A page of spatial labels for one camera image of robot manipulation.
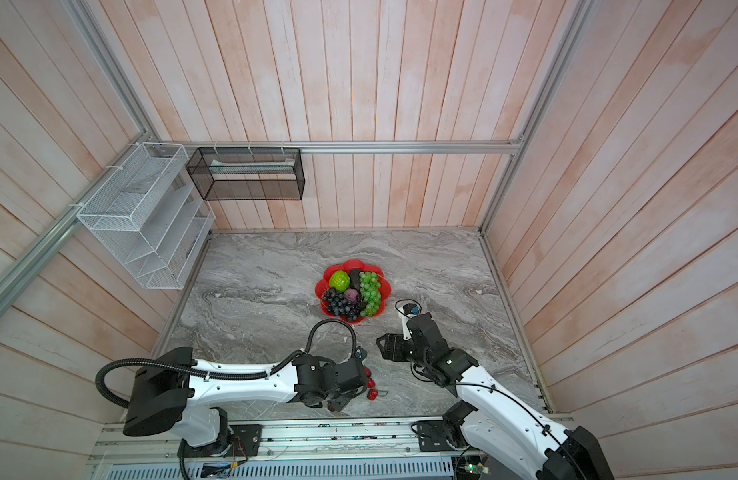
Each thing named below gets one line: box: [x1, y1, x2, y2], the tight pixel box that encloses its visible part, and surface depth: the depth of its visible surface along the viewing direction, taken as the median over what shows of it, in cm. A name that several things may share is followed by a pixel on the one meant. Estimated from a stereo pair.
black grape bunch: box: [323, 287, 365, 321], surface depth 94 cm
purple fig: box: [344, 288, 359, 305], surface depth 97 cm
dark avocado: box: [350, 268, 362, 291], surface depth 100 cm
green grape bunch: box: [359, 271, 381, 316], surface depth 97 cm
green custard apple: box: [329, 270, 351, 293], surface depth 100 cm
